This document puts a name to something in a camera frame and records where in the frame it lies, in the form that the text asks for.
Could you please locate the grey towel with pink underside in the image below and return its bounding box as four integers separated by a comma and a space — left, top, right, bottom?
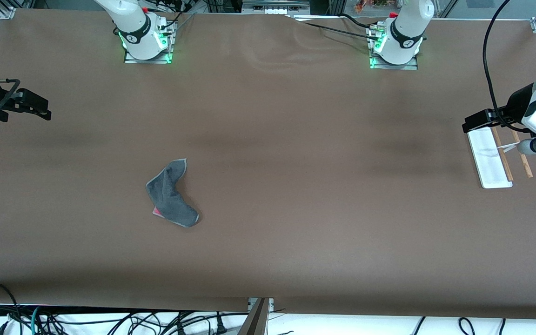
146, 158, 200, 228

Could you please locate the white towel rack base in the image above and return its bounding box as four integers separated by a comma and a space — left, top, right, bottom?
467, 127, 513, 189

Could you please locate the orange red decoration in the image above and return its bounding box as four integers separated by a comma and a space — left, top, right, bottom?
354, 0, 401, 12

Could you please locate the brown table cover sheet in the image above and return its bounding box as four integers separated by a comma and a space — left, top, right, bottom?
0, 7, 536, 322

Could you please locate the white power strip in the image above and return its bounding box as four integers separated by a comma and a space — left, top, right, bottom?
242, 0, 310, 14

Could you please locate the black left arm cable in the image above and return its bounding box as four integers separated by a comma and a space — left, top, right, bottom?
482, 0, 536, 135

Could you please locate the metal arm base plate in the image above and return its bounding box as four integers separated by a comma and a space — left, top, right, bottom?
369, 26, 418, 70
124, 23, 174, 64

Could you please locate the black base cable cluster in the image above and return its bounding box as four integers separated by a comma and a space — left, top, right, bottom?
156, 0, 196, 34

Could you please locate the short black base cable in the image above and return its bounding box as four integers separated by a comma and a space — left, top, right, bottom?
340, 13, 380, 31

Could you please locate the long black base cable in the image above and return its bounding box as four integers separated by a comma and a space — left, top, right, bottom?
291, 16, 380, 42

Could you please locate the tangled black cable bundle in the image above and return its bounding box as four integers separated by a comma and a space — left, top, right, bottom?
0, 309, 250, 335

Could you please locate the grey metal post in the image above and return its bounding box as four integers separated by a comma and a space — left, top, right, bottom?
238, 298, 274, 335

